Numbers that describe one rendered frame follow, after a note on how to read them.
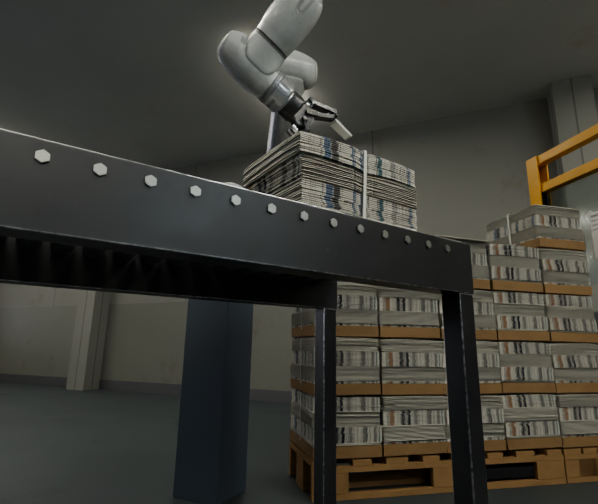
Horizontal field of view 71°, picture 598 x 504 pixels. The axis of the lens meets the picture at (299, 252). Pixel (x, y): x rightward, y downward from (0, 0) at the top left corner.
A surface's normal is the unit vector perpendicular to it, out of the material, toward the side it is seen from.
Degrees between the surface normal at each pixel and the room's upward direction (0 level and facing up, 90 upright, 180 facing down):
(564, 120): 90
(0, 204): 90
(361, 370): 90
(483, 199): 90
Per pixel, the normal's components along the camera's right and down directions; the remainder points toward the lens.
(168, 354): -0.40, -0.22
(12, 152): 0.55, -0.18
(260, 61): 0.20, 0.38
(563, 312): 0.26, -0.22
